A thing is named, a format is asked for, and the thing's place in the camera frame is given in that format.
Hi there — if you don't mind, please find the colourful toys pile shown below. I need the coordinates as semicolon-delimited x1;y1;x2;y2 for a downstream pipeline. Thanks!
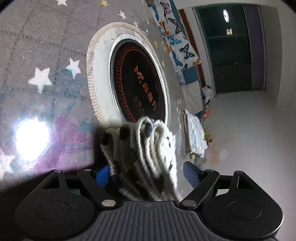
201;85;215;143

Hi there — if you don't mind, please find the butterfly pattern sofa cover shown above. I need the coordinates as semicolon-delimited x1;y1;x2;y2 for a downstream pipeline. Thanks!
146;1;200;82

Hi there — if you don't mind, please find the striped folded cloth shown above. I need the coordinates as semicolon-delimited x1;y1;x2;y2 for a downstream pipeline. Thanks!
182;109;208;159

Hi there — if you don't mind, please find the grey sofa cushion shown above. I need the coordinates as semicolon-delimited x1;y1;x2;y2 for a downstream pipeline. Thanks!
181;80;203;114

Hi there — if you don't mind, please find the dark window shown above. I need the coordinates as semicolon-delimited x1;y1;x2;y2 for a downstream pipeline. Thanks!
195;4;265;93

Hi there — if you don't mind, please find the white polka dot garment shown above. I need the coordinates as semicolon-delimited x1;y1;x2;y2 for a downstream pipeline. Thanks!
100;116;181;202

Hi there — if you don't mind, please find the grey star tablecloth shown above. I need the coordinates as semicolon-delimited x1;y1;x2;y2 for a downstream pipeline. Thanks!
1;1;186;189

